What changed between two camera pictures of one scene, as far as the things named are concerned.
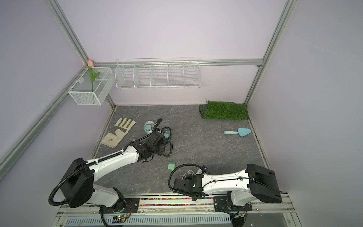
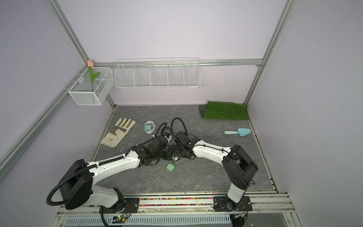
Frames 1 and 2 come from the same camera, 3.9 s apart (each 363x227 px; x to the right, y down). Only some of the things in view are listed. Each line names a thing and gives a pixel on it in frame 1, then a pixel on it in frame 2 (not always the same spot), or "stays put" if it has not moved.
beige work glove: (117, 132) stays put
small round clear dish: (149, 126) stays put
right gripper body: (186, 180) to (180, 150)
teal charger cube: (148, 127) stays put
